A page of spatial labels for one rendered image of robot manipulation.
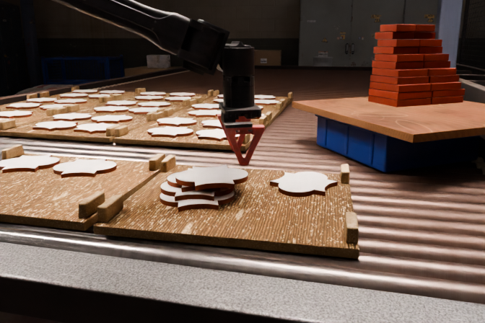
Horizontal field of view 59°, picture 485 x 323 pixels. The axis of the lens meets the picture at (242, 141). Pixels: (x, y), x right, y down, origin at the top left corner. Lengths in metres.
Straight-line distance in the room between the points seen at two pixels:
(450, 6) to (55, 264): 2.16
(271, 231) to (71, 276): 0.29
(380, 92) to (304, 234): 0.72
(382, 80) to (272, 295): 0.87
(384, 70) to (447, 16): 1.17
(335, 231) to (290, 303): 0.18
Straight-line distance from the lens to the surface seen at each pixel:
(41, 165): 1.07
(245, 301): 0.55
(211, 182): 0.76
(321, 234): 0.67
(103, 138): 1.35
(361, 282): 0.61
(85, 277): 0.63
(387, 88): 1.29
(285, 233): 0.66
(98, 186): 0.91
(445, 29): 2.43
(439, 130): 0.97
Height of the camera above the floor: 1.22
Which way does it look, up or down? 13 degrees down
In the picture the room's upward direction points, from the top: straight up
